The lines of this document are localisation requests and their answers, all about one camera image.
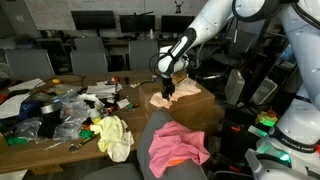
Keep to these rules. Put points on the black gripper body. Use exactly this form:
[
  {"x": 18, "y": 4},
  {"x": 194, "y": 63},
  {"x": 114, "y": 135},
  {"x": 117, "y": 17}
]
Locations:
[{"x": 168, "y": 87}]

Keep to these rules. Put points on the pink shirt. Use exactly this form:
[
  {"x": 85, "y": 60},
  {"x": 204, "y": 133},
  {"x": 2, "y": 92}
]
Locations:
[{"x": 174, "y": 144}]

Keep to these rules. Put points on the grey chair middle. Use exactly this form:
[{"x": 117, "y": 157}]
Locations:
[{"x": 88, "y": 63}]

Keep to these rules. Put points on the grey office chair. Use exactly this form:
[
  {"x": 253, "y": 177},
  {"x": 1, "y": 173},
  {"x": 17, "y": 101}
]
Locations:
[{"x": 188, "y": 170}]

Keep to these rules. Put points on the white spray bottle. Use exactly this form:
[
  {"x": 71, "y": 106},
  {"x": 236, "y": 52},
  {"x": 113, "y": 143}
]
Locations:
[{"x": 94, "y": 113}]

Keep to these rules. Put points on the pale yellow cloth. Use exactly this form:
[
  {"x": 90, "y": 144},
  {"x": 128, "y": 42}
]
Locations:
[{"x": 115, "y": 140}]

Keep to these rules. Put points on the cardboard box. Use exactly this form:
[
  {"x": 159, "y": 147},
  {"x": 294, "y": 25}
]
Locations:
[{"x": 195, "y": 112}]

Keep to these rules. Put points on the left black monitor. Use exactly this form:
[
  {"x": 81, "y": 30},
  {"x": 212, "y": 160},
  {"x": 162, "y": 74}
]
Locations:
[{"x": 92, "y": 20}]

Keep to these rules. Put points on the grey chair near table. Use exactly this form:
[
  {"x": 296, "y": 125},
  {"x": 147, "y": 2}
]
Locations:
[{"x": 28, "y": 64}]

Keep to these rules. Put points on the clear plastic bag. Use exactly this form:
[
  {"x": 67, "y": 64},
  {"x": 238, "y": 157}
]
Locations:
[{"x": 57, "y": 118}]

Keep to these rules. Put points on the peach shirt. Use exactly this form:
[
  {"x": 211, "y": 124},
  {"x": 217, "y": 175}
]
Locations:
[{"x": 186, "y": 87}]

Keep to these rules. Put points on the grey chair far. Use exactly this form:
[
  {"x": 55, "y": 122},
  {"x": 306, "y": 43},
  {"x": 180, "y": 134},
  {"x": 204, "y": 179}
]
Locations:
[{"x": 140, "y": 52}]

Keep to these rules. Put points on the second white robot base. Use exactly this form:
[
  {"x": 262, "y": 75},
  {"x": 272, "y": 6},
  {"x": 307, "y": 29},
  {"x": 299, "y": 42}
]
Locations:
[{"x": 290, "y": 150}]

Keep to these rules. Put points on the white paper stack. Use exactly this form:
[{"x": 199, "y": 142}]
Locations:
[{"x": 104, "y": 91}]

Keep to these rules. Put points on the adjustable wrench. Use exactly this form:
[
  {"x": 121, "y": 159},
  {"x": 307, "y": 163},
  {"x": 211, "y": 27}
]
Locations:
[{"x": 77, "y": 146}]

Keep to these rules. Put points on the right black monitor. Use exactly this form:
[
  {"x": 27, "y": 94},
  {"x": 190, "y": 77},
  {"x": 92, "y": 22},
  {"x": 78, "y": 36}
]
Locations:
[{"x": 130, "y": 23}]

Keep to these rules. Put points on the grey chair behind table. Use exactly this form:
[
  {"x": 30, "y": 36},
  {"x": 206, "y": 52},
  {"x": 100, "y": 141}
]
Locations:
[{"x": 89, "y": 44}]

